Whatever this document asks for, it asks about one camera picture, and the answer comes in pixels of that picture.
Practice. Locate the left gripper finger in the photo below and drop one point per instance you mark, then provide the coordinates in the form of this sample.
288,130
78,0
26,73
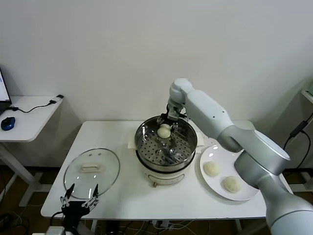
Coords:
95,192
70,190

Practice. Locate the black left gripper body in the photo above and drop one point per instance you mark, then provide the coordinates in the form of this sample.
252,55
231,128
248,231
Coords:
73,210

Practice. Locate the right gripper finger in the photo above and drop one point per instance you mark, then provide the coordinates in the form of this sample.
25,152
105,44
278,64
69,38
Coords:
160,121
175,126

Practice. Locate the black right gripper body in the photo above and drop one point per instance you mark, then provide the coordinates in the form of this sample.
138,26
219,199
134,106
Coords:
166,118

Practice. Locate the white steamed baozi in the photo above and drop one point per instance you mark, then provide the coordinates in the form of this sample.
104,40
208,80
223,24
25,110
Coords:
163,132
231,184
211,169

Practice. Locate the glass pot lid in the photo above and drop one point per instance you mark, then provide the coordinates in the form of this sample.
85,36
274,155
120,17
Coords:
107,166

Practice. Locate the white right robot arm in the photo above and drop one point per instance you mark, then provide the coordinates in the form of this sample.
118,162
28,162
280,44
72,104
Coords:
207,110

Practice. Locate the perforated steel steamer basket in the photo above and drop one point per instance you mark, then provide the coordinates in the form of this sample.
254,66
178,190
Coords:
181,149

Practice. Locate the white table leg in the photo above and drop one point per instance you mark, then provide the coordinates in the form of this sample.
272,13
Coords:
95,226
239,225

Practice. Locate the white electric cooker base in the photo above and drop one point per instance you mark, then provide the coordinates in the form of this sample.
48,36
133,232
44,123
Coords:
166,178

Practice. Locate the white round plate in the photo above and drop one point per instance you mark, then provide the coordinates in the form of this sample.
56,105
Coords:
210,182

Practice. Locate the white side desk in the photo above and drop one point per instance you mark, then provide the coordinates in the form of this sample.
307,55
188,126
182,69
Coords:
29,122

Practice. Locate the blue computer mouse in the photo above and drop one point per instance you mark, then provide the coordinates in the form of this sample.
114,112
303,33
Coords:
7,123

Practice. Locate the black laptop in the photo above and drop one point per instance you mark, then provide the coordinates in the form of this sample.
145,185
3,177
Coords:
3,95

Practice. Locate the white shelf board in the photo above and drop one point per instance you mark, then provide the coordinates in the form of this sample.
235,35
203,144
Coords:
308,96

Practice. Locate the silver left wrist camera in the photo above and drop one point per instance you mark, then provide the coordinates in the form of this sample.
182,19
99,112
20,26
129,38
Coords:
55,230

